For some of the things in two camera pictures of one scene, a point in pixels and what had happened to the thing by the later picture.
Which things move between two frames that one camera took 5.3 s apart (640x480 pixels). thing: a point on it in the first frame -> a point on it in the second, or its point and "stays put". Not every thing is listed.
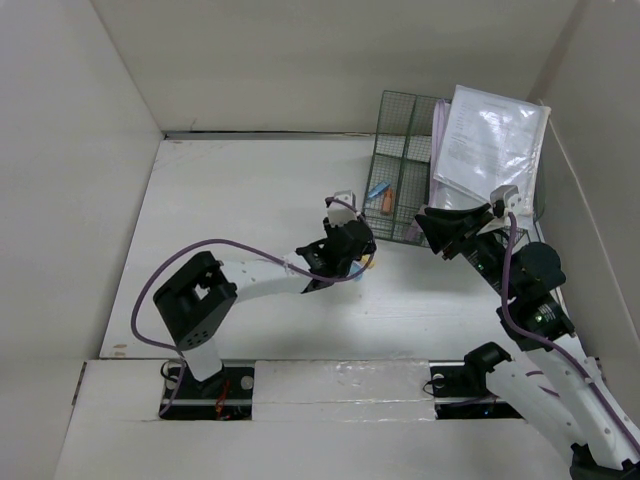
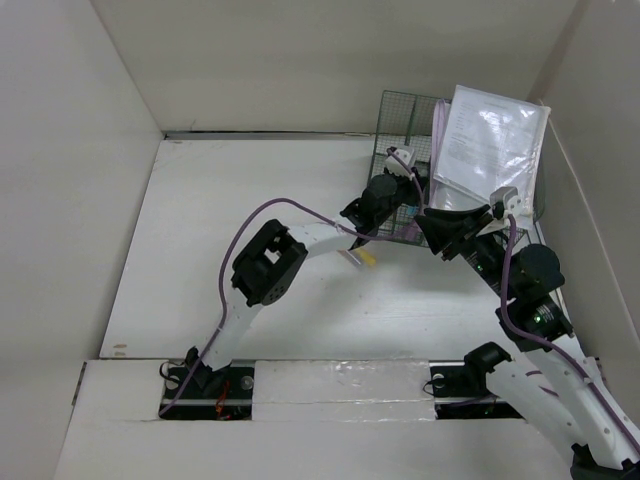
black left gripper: x=329 y=229 -> x=411 y=187
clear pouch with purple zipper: x=443 y=195 stays put
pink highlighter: x=413 y=232 stays put
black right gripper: x=439 y=232 stays put
